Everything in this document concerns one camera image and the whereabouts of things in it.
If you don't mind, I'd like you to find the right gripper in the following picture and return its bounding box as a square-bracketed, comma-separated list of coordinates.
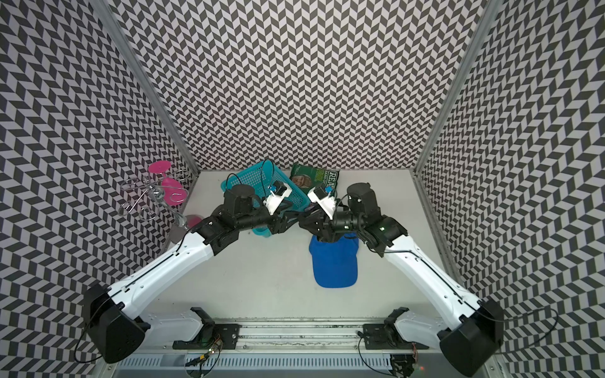
[298, 207, 364, 243]

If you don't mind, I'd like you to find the blue baseball cap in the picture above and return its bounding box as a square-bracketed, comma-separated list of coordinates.
[309, 233, 359, 288]

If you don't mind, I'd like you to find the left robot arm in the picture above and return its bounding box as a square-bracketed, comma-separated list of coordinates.
[82, 180, 297, 364]

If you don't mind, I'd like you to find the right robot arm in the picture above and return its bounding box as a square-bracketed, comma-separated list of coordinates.
[299, 183, 504, 377]

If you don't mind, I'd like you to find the green crisps bag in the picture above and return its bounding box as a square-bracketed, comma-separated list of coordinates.
[290, 164, 340, 194]

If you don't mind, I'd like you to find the teal plastic basket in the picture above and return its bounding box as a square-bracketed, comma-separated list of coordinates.
[221, 160, 310, 211]

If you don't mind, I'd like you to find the pink metal cup stand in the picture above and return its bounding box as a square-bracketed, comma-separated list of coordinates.
[118, 160, 203, 247]

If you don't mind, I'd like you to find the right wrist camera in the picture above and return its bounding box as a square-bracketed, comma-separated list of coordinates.
[307, 184, 337, 220]

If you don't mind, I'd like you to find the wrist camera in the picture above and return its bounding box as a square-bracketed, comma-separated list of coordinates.
[263, 180, 292, 215]
[307, 184, 337, 220]

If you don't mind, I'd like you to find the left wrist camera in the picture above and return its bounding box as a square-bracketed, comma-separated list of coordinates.
[263, 180, 292, 215]

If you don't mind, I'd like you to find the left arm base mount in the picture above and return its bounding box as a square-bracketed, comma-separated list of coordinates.
[173, 307, 241, 351]

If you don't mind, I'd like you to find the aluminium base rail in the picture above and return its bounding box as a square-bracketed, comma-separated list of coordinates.
[91, 319, 461, 377]

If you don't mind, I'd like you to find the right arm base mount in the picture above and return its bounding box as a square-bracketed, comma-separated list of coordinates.
[362, 307, 412, 351]

